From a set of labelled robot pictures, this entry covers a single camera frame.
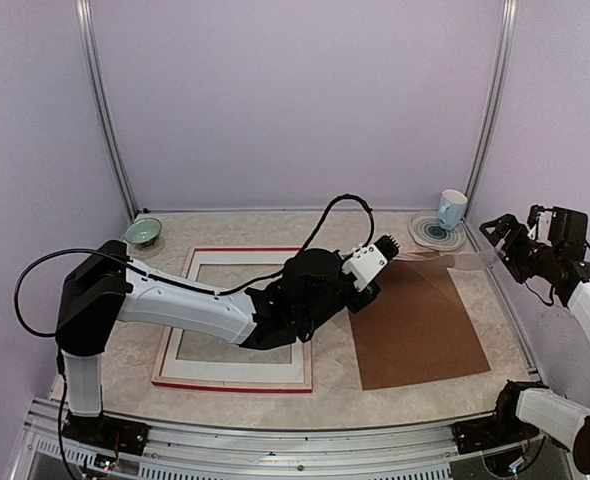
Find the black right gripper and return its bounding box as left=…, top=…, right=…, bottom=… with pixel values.
left=481, top=213, right=561, bottom=283

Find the light blue ceramic mug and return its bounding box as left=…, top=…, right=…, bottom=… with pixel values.
left=437, top=189, right=468, bottom=231

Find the green ceramic bowl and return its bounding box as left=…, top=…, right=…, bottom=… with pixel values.
left=124, top=218, right=162, bottom=248

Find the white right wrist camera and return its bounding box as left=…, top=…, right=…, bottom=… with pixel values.
left=527, top=205, right=553, bottom=242

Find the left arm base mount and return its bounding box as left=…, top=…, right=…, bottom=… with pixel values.
left=63, top=412, right=150, bottom=456

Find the red wooden picture frame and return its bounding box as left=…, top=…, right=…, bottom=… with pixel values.
left=151, top=244, right=314, bottom=395

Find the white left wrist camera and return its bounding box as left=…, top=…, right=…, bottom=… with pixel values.
left=341, top=235, right=399, bottom=292

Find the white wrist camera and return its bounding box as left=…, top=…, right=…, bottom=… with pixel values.
left=527, top=205, right=553, bottom=242
left=341, top=235, right=399, bottom=292

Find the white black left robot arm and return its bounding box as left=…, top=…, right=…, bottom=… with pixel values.
left=49, top=208, right=398, bottom=445

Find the white mat board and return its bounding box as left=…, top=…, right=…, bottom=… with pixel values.
left=160, top=248, right=306, bottom=385

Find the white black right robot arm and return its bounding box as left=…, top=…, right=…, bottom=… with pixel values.
left=479, top=205, right=590, bottom=477

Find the cat and books photo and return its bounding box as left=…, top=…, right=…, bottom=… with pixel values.
left=395, top=249, right=500, bottom=271

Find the brown frame backing board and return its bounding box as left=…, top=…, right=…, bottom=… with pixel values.
left=349, top=260, right=490, bottom=391

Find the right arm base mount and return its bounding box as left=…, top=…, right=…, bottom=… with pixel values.
left=451, top=381, right=547, bottom=455

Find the aluminium enclosure frame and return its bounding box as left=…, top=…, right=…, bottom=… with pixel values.
left=22, top=0, right=589, bottom=480

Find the round swirl pattern plate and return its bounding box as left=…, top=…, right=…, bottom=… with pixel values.
left=407, top=210, right=466, bottom=252

